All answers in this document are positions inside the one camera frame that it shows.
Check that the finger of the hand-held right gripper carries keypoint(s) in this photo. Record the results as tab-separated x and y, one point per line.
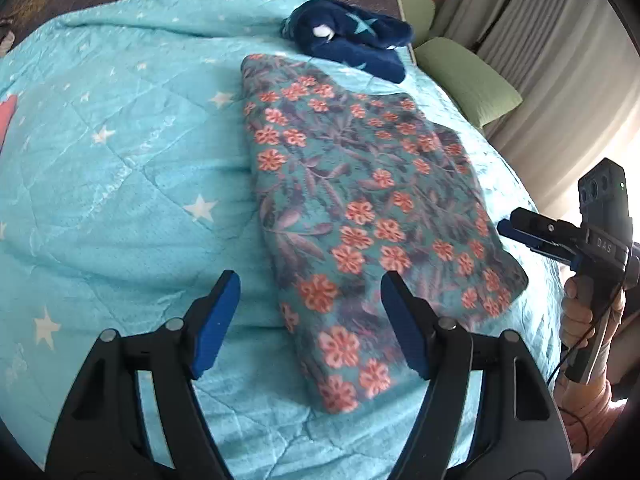
537	222
520	237

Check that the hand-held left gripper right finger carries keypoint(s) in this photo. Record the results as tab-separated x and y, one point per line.
406	332

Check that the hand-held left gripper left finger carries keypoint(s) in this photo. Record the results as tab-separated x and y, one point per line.
215	330

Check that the floral teal small garment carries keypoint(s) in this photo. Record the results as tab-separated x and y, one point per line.
360	210

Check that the person's right hand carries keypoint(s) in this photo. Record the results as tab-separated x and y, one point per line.
575	312

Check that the grey curtain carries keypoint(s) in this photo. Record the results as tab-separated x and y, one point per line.
560	60

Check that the large green pillow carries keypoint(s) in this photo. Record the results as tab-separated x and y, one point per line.
465	80

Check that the turquoise star quilt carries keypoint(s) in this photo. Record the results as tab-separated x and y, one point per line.
125	160

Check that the small green pillow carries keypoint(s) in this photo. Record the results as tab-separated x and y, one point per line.
415	7

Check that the navy star plush cloth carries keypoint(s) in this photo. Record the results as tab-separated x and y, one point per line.
350	35

